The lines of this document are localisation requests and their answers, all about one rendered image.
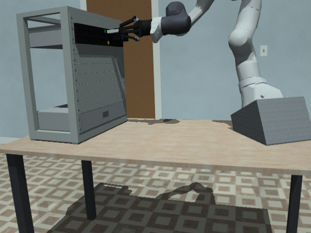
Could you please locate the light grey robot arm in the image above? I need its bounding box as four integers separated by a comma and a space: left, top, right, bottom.
150, 0, 283, 108

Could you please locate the grey server rack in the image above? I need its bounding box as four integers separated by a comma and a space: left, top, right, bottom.
16, 6, 128, 145

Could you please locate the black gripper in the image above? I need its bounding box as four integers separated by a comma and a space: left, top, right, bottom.
107, 16, 152, 41

